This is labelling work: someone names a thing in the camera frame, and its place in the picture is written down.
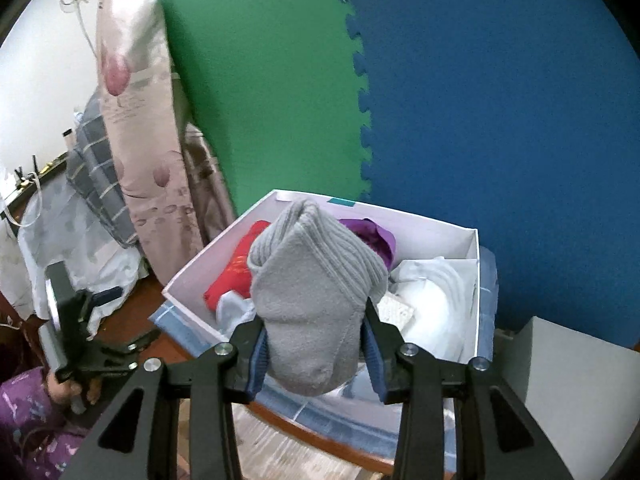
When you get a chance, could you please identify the pale blue garment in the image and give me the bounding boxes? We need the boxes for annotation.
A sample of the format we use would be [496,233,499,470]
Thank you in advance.
[215,292,261,336]

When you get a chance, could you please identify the purple patterned pajamas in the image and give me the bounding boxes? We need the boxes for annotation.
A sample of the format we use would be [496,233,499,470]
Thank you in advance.
[0,400,96,480]

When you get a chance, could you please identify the grey plaid pillow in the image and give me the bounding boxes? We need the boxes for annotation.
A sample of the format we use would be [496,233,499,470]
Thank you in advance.
[65,92,141,248]

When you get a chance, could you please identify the dark wooden frame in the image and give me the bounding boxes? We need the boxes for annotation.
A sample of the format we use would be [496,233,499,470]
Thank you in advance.
[0,152,73,226]

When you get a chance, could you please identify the grey sock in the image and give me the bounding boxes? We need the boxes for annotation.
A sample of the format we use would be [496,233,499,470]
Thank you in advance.
[247,199,390,396]

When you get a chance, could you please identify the white garment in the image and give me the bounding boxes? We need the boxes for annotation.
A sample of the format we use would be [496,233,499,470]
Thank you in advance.
[377,256,476,361]

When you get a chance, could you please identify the person's left forearm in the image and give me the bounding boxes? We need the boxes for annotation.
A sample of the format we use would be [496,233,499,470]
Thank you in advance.
[0,366,61,413]

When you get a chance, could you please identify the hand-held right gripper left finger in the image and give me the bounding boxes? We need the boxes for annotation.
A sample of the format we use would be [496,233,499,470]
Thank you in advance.
[62,317,271,480]

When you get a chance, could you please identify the person's left hand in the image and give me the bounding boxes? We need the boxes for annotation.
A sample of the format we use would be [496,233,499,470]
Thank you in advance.
[44,372,103,408]

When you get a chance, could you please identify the white wall cord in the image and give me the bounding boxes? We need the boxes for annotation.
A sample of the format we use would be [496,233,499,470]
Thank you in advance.
[57,0,98,56]

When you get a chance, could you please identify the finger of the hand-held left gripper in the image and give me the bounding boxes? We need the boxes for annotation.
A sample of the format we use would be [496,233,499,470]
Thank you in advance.
[85,286,125,333]
[92,329,162,361]

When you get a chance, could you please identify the brown cloth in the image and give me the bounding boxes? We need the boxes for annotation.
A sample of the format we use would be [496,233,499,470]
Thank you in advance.
[180,125,237,248]

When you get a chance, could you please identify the white box lid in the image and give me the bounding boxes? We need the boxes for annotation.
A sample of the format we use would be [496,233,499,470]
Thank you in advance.
[495,316,638,480]

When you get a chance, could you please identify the purple underwear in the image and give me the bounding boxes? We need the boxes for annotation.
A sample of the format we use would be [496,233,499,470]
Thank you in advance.
[340,217,398,268]

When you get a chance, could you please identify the white shoe box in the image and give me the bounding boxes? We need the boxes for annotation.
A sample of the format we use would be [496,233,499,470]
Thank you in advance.
[161,190,482,401]

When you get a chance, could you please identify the blue foam mat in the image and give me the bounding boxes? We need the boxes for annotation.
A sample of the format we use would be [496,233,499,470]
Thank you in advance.
[332,0,640,351]

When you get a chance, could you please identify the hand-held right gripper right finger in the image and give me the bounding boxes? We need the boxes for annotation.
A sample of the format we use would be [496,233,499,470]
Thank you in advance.
[362,300,576,480]

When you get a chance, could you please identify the red underwear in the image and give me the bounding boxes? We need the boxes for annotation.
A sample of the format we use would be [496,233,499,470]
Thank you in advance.
[202,220,271,311]

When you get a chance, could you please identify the beige floral pillow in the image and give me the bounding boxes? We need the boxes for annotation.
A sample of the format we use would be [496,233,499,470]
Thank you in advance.
[95,0,236,286]

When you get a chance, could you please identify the green foam mat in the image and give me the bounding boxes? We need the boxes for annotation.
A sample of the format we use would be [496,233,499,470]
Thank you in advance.
[160,0,373,216]

